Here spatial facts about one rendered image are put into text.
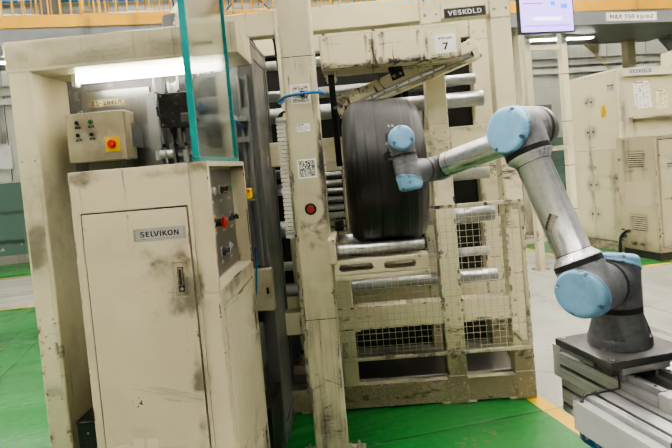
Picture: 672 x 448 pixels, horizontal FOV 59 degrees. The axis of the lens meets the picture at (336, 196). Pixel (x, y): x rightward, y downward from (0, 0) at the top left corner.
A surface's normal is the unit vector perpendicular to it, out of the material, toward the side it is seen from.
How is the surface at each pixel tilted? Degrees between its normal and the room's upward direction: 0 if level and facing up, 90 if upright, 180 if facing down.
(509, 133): 83
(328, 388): 90
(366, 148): 71
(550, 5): 90
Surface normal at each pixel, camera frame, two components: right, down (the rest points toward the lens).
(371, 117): -0.08, -0.66
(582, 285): -0.69, 0.22
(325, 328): -0.04, 0.06
